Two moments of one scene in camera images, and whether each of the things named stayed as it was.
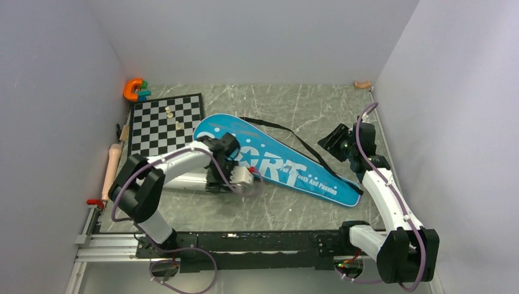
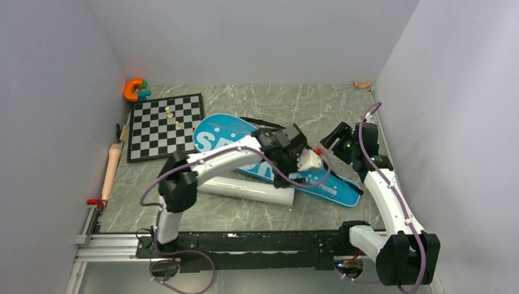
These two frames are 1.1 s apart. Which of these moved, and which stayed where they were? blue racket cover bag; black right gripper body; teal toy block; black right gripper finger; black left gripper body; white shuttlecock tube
Moved: black left gripper body; white shuttlecock tube
Stayed: blue racket cover bag; black right gripper finger; teal toy block; black right gripper body
